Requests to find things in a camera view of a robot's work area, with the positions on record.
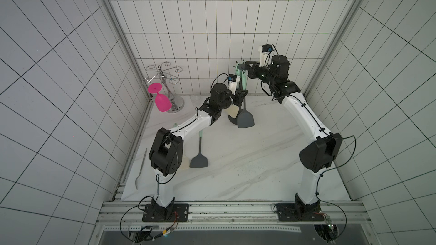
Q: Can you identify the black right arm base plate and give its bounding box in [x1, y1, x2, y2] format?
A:
[272, 203, 325, 222]

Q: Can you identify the aluminium mounting rail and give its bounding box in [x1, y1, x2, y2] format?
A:
[97, 201, 371, 228]

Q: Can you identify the cream spatula mint handle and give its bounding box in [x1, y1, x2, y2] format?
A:
[179, 155, 190, 170]

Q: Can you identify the cream turner mint handle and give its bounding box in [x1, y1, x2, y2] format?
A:
[226, 71, 241, 119]

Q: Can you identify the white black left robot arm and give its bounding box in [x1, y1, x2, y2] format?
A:
[149, 83, 248, 213]

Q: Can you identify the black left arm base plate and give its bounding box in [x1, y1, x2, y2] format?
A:
[142, 204, 190, 222]

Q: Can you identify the electronics board with green led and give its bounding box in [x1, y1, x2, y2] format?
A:
[129, 226, 172, 243]

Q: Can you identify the chrome wine glass rack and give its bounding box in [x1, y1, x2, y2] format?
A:
[143, 61, 185, 113]

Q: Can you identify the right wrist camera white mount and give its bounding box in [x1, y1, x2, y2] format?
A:
[259, 44, 274, 67]

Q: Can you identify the pink plastic wine glass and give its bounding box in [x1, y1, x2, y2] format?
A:
[148, 83, 171, 112]

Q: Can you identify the grey spatula mint handle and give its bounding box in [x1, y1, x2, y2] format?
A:
[237, 70, 255, 129]
[189, 130, 208, 169]

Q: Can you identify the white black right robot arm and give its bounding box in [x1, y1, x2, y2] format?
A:
[241, 55, 343, 217]

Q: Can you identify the clear small glass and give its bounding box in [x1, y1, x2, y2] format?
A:
[190, 95, 203, 107]

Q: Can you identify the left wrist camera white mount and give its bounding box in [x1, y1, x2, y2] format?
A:
[228, 74, 240, 96]

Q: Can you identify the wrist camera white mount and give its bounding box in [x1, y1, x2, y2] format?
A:
[259, 44, 274, 67]
[228, 74, 240, 96]

